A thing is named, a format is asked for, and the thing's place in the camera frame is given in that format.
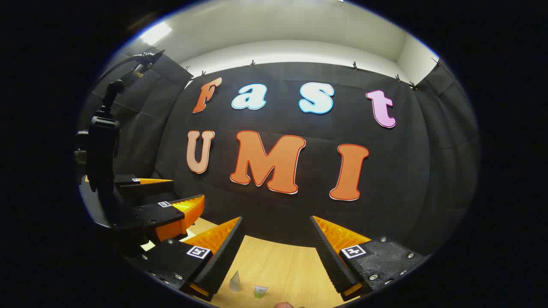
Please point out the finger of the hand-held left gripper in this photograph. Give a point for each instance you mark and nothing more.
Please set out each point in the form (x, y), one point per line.
(145, 189)
(145, 216)

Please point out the white skin care tube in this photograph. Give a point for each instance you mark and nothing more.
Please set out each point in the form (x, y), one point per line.
(234, 282)

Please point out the green label skin care tube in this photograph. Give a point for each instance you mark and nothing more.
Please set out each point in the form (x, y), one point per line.
(260, 291)

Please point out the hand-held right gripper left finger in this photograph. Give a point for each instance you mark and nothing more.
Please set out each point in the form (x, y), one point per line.
(224, 252)

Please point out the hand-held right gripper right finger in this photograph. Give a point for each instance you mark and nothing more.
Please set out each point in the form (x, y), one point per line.
(329, 252)

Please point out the ceiling light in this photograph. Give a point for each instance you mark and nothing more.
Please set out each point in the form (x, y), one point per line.
(155, 33)

